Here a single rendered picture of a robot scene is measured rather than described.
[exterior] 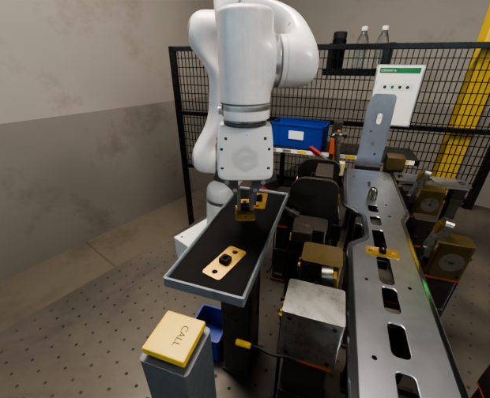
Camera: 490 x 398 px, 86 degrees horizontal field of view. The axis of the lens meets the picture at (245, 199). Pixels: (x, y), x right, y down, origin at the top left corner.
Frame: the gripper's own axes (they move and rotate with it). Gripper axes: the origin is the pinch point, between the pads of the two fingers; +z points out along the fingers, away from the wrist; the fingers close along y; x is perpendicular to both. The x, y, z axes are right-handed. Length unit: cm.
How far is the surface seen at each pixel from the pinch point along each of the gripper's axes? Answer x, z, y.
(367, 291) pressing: -3.4, 22.8, 28.5
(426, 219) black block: 29, 24, 63
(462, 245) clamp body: 8, 18, 57
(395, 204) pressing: 38, 23, 57
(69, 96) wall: 169, 1, -130
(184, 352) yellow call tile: -27.1, 6.8, -7.9
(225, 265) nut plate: -12.1, 6.5, -3.5
